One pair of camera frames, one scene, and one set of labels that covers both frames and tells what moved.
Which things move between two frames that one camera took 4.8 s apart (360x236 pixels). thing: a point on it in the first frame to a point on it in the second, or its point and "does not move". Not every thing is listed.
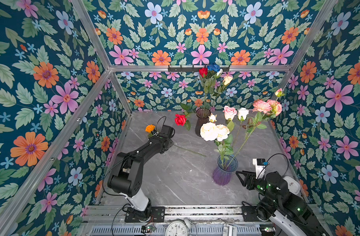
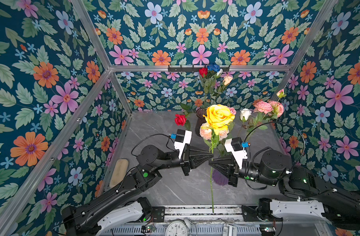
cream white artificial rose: (227, 79) does not move
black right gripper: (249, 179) to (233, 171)
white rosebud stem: (242, 113) does not move
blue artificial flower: (213, 67) does not move
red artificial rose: (203, 72) does not move
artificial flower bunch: (220, 133) to (212, 139)
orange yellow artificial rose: (151, 128) to (218, 117)
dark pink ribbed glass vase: (202, 117) does not move
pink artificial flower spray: (263, 111) does not move
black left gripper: (171, 143) to (189, 160)
